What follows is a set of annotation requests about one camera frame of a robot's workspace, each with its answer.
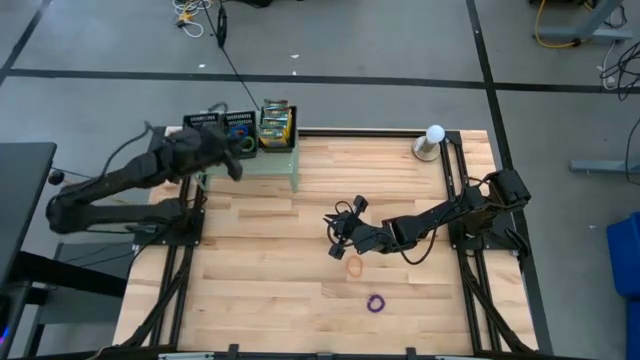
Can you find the green blue crayon box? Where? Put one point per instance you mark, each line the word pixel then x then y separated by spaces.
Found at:
pixel 271 137

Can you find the black stand pole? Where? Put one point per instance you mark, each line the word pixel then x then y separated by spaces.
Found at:
pixel 222 25

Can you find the grey desk foot bar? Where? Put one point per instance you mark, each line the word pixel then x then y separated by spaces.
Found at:
pixel 600 166

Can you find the green perforated metal shelf riser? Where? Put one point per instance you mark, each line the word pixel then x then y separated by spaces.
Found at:
pixel 270 165

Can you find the grey low cabinet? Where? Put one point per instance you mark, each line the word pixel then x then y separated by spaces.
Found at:
pixel 100 250

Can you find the black round ball knob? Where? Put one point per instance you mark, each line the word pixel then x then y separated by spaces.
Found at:
pixel 56 176

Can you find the grey desk leg frame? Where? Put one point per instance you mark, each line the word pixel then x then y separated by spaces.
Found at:
pixel 600 34

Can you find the black flat corner panel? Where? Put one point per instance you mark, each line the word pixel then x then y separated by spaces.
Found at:
pixel 156 136

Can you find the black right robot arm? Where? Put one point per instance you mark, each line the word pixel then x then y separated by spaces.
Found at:
pixel 425 222

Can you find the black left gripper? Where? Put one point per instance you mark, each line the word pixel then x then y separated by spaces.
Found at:
pixel 195 150

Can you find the white light bulb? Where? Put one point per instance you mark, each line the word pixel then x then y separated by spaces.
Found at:
pixel 435 133

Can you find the blue plastic bin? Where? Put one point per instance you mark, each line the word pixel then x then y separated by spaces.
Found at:
pixel 625 255

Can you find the black mesh plastic basket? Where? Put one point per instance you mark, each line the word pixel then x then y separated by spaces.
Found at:
pixel 239 120
pixel 200 120
pixel 294 125

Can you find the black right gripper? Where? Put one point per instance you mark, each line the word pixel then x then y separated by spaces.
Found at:
pixel 370 237

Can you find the orange rubber band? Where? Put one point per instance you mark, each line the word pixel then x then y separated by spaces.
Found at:
pixel 348 266

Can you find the round metal lamp base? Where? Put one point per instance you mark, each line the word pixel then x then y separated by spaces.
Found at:
pixel 422 151

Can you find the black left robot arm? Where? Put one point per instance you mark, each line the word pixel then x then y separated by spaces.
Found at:
pixel 115 177

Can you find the black desk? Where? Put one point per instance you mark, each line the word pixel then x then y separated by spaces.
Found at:
pixel 25 200

